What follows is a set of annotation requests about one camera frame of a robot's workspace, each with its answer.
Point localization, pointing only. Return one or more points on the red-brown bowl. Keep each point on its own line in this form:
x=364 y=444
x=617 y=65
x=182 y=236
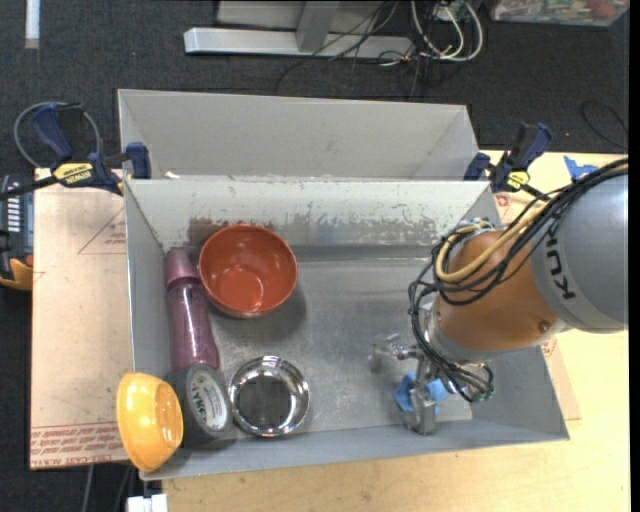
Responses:
x=247 y=272

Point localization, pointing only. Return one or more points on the clear glass bowl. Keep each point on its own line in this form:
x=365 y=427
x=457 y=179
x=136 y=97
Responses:
x=269 y=397

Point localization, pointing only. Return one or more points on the grey metal bin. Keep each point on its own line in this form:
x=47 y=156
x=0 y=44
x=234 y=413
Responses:
x=340 y=320

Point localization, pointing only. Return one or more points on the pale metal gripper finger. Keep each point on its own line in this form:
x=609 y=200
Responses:
x=396 y=343
x=376 y=358

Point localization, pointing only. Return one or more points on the brown cardboard board, red print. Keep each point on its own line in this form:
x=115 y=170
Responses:
x=75 y=320

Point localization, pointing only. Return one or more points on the purple plastic bottle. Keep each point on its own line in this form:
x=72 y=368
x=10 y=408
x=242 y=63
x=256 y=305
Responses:
x=192 y=320

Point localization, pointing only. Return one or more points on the grey tape roll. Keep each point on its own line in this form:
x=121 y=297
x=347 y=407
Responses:
x=205 y=405

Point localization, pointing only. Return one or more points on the yellow bowl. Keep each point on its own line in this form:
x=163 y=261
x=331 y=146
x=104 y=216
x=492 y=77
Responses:
x=145 y=420

